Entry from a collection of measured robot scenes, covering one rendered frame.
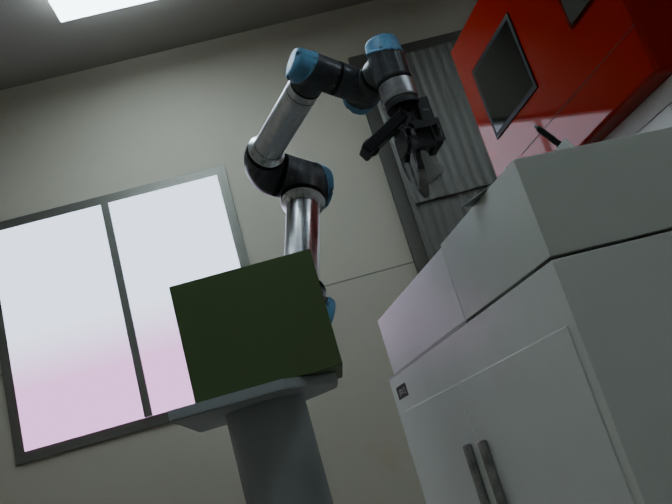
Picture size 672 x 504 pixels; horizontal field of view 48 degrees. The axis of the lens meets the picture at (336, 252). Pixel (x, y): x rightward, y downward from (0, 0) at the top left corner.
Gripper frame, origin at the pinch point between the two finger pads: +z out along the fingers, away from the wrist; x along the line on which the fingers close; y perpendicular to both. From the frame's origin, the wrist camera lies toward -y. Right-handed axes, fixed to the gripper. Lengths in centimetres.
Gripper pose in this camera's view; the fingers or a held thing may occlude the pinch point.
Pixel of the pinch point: (421, 192)
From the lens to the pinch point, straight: 150.9
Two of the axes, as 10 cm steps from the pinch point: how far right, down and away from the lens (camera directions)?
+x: -1.6, 3.3, 9.3
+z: 2.7, 9.2, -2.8
